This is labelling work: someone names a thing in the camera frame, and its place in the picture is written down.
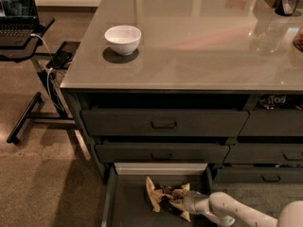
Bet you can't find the open bottom left drawer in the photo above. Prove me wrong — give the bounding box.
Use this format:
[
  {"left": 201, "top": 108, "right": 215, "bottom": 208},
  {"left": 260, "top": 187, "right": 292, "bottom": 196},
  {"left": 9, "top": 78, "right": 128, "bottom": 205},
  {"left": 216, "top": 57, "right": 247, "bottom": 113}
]
[{"left": 101, "top": 166, "right": 217, "bottom": 227}]

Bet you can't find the middle left dark drawer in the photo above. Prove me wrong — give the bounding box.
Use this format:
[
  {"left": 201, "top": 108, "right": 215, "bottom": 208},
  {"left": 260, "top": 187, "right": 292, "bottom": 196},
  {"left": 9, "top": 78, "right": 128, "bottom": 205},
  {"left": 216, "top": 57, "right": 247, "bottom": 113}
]
[{"left": 95, "top": 143, "right": 229, "bottom": 164}]

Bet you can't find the glass bowl with fruit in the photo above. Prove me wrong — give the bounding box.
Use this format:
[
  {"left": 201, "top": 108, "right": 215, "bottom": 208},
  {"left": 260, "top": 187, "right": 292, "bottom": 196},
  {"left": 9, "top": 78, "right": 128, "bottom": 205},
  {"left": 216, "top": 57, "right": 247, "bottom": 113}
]
[{"left": 294, "top": 26, "right": 303, "bottom": 52}]

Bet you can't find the white ceramic bowl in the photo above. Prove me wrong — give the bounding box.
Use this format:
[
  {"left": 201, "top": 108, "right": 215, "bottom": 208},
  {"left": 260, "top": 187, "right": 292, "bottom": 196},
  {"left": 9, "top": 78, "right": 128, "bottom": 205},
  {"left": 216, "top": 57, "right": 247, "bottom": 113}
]
[{"left": 104, "top": 26, "right": 142, "bottom": 56}]

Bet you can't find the open black laptop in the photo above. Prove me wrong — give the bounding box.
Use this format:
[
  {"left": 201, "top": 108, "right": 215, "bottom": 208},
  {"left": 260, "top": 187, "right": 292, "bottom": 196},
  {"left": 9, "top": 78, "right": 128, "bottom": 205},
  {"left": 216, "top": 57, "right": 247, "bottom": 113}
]
[{"left": 0, "top": 0, "right": 40, "bottom": 49}]

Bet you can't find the black doritos chip bag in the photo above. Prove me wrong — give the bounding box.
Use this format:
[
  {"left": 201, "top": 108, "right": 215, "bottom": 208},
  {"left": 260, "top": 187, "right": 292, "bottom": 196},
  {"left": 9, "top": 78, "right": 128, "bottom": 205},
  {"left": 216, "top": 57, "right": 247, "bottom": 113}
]
[{"left": 257, "top": 95, "right": 303, "bottom": 110}]

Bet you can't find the dark drawer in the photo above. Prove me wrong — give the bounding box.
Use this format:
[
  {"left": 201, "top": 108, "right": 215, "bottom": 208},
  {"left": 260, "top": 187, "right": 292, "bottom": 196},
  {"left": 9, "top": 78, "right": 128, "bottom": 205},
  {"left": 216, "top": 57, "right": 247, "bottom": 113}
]
[
  {"left": 224, "top": 144, "right": 303, "bottom": 165},
  {"left": 214, "top": 167, "right": 303, "bottom": 183},
  {"left": 80, "top": 109, "right": 248, "bottom": 137},
  {"left": 95, "top": 143, "right": 229, "bottom": 164},
  {"left": 240, "top": 110, "right": 303, "bottom": 136}
]

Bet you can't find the white charging cable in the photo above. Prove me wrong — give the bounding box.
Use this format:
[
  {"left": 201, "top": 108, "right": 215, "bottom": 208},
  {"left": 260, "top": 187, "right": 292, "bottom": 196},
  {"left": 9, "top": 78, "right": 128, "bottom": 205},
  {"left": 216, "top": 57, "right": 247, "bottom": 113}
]
[{"left": 29, "top": 32, "right": 65, "bottom": 113}]

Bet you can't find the top left dark drawer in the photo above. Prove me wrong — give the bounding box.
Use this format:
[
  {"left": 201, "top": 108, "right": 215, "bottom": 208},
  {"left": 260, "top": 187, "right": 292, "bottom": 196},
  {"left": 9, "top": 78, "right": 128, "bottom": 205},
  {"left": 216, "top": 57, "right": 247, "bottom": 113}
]
[{"left": 80, "top": 109, "right": 248, "bottom": 137}]

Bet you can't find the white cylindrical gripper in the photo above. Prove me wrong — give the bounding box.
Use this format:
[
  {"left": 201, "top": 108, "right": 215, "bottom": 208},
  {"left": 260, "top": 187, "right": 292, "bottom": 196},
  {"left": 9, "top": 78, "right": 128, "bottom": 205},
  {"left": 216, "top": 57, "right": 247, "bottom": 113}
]
[{"left": 169, "top": 189, "right": 209, "bottom": 215}]

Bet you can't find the black smartphone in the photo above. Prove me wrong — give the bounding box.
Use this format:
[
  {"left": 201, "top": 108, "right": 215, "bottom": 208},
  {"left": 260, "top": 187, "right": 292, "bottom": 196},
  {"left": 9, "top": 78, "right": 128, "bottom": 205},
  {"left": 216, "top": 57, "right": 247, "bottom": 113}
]
[{"left": 46, "top": 50, "right": 72, "bottom": 69}]

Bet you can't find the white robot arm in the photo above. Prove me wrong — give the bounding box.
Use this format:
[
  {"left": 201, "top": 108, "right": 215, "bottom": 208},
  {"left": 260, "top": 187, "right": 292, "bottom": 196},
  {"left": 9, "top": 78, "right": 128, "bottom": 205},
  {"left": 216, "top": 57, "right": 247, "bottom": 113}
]
[{"left": 170, "top": 189, "right": 303, "bottom": 227}]

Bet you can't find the bottom right dark drawer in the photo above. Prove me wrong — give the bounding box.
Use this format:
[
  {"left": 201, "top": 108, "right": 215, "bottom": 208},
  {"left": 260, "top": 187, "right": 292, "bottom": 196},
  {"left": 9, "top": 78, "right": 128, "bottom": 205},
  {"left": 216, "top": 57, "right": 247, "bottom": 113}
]
[{"left": 214, "top": 167, "right": 303, "bottom": 183}]

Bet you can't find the black rolling laptop stand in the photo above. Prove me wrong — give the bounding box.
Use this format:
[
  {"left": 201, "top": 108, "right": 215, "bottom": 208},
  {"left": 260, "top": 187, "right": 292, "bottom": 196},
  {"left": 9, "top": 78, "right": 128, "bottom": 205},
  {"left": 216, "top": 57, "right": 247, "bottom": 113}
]
[{"left": 0, "top": 16, "right": 81, "bottom": 145}]

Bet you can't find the middle right dark drawer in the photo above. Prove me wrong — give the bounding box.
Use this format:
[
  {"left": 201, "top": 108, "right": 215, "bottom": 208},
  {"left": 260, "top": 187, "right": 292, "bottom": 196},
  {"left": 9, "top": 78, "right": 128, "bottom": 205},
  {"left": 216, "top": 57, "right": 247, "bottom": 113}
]
[{"left": 224, "top": 144, "right": 303, "bottom": 165}]

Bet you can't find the brown chip bag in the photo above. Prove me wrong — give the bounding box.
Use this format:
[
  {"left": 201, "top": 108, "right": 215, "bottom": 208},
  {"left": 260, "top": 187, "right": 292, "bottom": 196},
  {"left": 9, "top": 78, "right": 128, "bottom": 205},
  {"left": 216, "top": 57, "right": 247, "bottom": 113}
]
[{"left": 145, "top": 176, "right": 190, "bottom": 221}]

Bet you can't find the dark glass jar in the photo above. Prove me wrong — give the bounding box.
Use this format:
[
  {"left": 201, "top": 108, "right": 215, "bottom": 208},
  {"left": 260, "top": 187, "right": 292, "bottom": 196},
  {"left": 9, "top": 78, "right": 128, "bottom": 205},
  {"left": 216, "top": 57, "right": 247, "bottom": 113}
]
[{"left": 274, "top": 0, "right": 303, "bottom": 17}]

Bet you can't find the top right dark drawer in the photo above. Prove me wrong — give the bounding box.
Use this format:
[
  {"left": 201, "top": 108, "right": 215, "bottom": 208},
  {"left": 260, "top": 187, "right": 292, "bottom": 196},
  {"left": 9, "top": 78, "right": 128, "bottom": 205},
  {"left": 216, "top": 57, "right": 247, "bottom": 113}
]
[{"left": 240, "top": 110, "right": 303, "bottom": 136}]

